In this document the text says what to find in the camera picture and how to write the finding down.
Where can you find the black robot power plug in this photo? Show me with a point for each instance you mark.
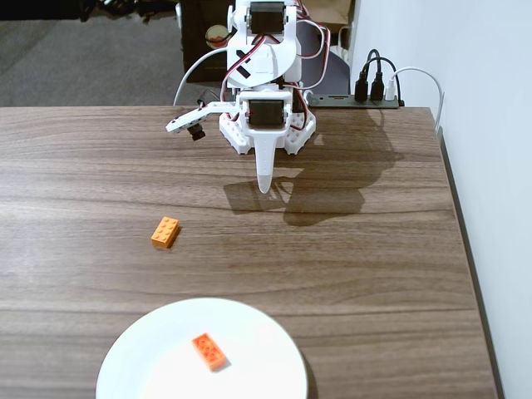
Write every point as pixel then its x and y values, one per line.
pixel 297 104

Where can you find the orange lego block studs up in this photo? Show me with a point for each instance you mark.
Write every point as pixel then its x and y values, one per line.
pixel 165 232

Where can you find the orange lego block upside down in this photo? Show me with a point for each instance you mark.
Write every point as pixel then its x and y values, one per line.
pixel 210 352

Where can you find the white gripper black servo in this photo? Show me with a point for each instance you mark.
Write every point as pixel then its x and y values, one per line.
pixel 264 113

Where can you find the dark grey power strip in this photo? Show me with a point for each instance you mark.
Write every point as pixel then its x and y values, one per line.
pixel 332 101

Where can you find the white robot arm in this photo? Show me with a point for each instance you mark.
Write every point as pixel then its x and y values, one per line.
pixel 266 62

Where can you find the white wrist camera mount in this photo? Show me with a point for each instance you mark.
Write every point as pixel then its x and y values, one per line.
pixel 187 118

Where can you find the round beige sticker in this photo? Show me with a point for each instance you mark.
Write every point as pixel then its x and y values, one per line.
pixel 216 36

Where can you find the white round plate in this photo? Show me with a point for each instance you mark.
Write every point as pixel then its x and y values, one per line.
pixel 158 365

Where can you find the black cabinet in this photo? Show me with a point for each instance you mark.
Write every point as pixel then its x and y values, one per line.
pixel 195 41

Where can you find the dark grey chair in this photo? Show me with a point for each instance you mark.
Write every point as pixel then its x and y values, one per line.
pixel 337 75

